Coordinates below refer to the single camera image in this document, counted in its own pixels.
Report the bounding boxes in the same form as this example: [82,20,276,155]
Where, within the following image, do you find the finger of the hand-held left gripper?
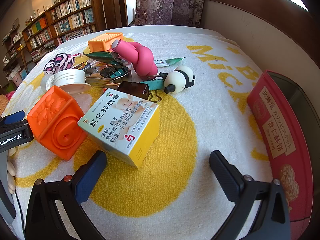
[0,110,26,127]
[22,120,35,142]

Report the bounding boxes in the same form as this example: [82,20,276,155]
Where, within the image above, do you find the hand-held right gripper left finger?
[25,150,108,240]

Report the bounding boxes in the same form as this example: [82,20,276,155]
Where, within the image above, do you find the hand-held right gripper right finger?
[209,150,292,240]

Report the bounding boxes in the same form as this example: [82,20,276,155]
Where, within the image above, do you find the orange embossed rubber cube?
[27,85,88,161]

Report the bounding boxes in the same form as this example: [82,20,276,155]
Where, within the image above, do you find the yellow white medicine box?
[77,88,160,169]

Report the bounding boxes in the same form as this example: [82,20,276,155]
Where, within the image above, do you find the white small cup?
[53,69,92,96]

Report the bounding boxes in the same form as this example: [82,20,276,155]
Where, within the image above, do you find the red biscuit tin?
[247,69,320,230]

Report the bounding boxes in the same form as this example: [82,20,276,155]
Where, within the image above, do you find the pink leopard fabric toy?
[43,52,84,76]

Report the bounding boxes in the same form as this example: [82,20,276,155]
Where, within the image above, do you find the clear plastic stapler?
[84,76,121,88]

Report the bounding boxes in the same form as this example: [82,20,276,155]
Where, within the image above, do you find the small brown case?
[117,81,150,101]

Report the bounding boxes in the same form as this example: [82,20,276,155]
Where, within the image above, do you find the clear green clip tool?
[84,51,132,81]

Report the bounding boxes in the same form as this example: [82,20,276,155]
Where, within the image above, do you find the panda toy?
[159,65,196,94]

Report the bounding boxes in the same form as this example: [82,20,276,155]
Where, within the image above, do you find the person's left hand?
[7,147,17,195]

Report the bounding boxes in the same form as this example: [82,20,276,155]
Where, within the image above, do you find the white yellow printed towel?
[0,31,288,240]

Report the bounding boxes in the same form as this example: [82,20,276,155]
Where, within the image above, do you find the low wooden side shelf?
[0,27,29,80]

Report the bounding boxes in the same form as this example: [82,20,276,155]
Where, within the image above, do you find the black and yellow stick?
[75,61,92,71]

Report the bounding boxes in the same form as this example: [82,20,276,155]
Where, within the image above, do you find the teal binder clip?
[139,77,164,103]

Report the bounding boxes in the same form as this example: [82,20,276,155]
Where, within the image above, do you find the small orange ribbed block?
[87,32,124,55]

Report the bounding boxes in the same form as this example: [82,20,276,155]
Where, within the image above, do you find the green white ointment tube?
[153,57,187,67]

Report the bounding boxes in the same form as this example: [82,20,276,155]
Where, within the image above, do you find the rows of books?
[25,0,97,60]

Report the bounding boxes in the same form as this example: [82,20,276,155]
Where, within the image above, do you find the pink twisted foam roller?
[111,39,158,78]

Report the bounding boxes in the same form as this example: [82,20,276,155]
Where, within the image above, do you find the wooden bookshelf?
[21,0,107,63]

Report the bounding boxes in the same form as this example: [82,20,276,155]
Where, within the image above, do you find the wooden padded headboard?
[200,0,320,120]

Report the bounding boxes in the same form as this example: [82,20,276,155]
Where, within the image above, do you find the wooden door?
[104,0,137,30]

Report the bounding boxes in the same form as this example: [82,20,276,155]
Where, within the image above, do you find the white mattress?
[57,24,238,45]

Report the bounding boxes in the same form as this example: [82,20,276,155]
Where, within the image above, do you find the purple patterned curtain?
[135,0,205,28]

